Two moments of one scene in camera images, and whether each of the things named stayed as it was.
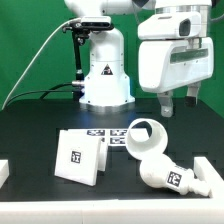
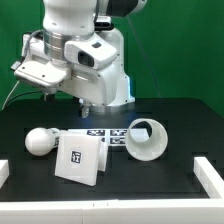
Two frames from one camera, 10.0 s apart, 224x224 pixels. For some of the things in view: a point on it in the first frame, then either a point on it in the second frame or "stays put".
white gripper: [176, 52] to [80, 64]
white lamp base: [80, 156] stays put
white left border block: [4, 171] stays put
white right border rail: [205, 172] stays put
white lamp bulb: [160, 171] to [41, 141]
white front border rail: [115, 211] stays put
